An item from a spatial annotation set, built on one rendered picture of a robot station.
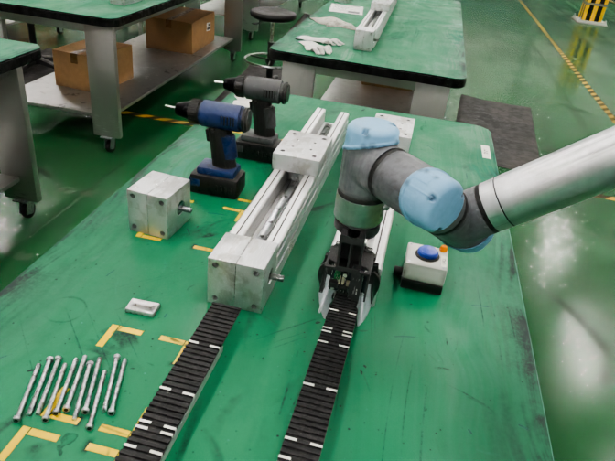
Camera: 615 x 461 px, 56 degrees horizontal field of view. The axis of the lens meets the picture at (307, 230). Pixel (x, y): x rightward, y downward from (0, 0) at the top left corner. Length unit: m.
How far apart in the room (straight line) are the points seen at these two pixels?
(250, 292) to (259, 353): 0.12
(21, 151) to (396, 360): 2.11
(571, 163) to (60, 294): 0.83
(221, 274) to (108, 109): 2.51
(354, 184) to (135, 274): 0.49
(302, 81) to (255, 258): 1.95
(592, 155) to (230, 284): 0.59
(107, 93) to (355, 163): 2.70
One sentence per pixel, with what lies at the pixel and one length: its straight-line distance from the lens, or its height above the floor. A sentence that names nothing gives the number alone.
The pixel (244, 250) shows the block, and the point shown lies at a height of 0.87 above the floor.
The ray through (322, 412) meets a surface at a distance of 0.83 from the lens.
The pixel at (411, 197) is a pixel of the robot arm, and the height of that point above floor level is 1.11.
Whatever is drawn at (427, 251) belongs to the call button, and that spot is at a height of 0.85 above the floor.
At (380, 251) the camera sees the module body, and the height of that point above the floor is 0.86.
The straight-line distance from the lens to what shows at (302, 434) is 0.80.
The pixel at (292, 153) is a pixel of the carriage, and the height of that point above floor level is 0.90.
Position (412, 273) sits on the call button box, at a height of 0.82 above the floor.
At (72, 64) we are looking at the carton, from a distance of 3.91.
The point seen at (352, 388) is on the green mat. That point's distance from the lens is 0.91.
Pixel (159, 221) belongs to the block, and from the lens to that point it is 1.20.
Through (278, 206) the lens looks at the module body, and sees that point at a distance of 1.24.
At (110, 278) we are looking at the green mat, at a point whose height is 0.78.
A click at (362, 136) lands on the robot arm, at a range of 0.79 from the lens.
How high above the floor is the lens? 1.42
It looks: 31 degrees down
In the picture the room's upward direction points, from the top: 7 degrees clockwise
